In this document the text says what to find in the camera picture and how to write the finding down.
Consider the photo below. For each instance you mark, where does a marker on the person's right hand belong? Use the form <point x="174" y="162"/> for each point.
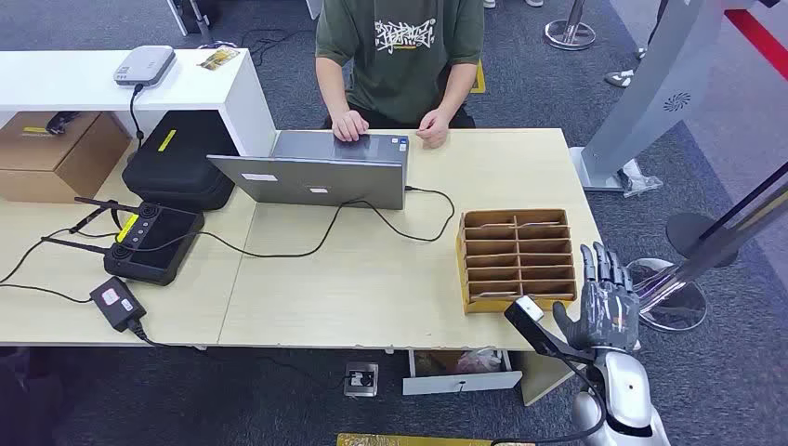
<point x="351" y="126"/>

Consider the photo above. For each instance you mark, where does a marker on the person's left hand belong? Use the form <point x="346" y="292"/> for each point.
<point x="434" y="128"/>

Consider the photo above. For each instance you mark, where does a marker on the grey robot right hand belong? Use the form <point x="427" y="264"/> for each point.
<point x="606" y="314"/>

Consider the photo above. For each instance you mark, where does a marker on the person's left forearm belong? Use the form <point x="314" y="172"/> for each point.
<point x="457" y="89"/>

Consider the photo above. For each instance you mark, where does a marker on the person's right forearm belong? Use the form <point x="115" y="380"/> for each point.
<point x="332" y="89"/>

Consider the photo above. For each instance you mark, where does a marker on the person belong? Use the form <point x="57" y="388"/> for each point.
<point x="400" y="80"/>

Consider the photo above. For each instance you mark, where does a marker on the wooden card organizer box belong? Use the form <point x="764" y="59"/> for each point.
<point x="492" y="306"/>

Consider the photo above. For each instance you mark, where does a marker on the white card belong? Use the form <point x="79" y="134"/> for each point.
<point x="535" y="223"/>
<point x="492" y="294"/>

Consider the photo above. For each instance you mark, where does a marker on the yellow printed card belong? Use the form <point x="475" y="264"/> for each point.
<point x="218" y="58"/>

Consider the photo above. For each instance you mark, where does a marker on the chrome stanchion with mirror base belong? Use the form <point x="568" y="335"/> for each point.
<point x="668" y="301"/>

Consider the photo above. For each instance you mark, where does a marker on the grey laptop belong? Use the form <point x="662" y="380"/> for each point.
<point x="320" y="181"/>

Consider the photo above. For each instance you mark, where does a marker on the wooden desk leg panel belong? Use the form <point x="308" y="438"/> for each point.
<point x="545" y="375"/>

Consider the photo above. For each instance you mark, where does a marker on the black stanchion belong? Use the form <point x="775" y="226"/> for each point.
<point x="686" y="231"/>

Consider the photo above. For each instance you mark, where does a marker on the pink white plastic bag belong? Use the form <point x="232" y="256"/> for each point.
<point x="479" y="362"/>

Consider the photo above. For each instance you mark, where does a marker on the chrome stanchion with round base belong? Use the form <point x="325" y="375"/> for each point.
<point x="569" y="34"/>

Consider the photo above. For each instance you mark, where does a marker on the white open drawer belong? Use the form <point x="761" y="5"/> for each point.
<point x="455" y="383"/>

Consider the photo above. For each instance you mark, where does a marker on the black carrying case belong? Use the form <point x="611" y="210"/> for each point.
<point x="178" y="166"/>

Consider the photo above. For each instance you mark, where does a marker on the white shoe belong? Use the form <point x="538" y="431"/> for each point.
<point x="618" y="78"/>

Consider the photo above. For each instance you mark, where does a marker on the grey router box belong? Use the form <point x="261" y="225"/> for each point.
<point x="144" y="64"/>

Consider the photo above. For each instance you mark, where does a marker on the black controller with antennas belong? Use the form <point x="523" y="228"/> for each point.
<point x="157" y="246"/>

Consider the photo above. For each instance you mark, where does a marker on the grey kiosk stand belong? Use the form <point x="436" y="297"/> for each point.
<point x="665" y="92"/>

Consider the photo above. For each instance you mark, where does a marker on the gold foil object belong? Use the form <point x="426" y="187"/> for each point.
<point x="400" y="441"/>

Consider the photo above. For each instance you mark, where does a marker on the silver floor socket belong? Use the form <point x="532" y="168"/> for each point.
<point x="361" y="379"/>

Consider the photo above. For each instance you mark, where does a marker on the white shelf riser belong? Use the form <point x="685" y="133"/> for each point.
<point x="61" y="80"/>

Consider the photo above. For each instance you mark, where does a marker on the black power adapter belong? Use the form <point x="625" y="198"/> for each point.
<point x="117" y="303"/>

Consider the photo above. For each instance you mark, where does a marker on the brown cardboard box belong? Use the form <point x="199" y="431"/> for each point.
<point x="43" y="160"/>

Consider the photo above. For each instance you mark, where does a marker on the red barrier belt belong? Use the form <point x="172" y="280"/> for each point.
<point x="760" y="40"/>

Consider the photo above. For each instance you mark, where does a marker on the black wrist camera pale box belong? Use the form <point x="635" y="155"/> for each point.
<point x="529" y="320"/>

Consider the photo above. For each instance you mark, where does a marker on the white furniture frame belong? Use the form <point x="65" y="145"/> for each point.
<point x="181" y="15"/>

